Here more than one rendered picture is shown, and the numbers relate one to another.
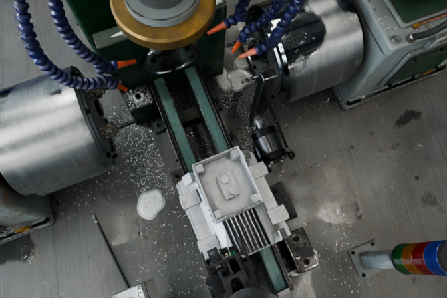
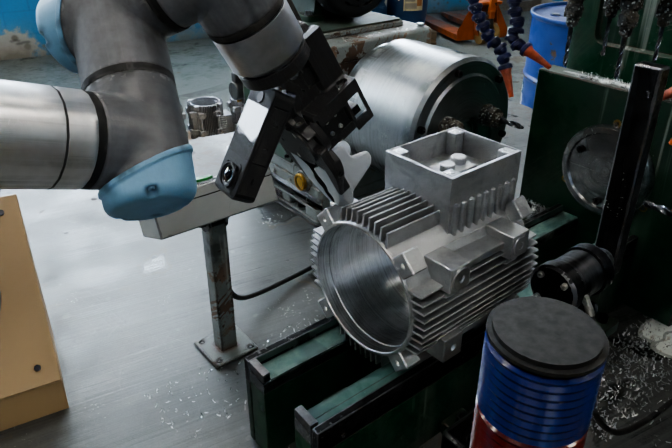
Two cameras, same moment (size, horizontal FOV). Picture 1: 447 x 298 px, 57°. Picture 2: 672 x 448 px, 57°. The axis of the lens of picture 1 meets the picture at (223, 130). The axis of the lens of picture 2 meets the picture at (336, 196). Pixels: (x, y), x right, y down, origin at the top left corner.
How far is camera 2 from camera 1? 0.82 m
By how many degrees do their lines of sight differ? 61
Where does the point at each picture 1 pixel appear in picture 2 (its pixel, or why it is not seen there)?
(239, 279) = (308, 32)
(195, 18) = not seen: outside the picture
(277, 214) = (446, 257)
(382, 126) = not seen: outside the picture
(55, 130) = (418, 61)
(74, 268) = (267, 253)
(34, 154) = (384, 66)
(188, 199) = not seen: hidden behind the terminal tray
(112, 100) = not seen: hidden behind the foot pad
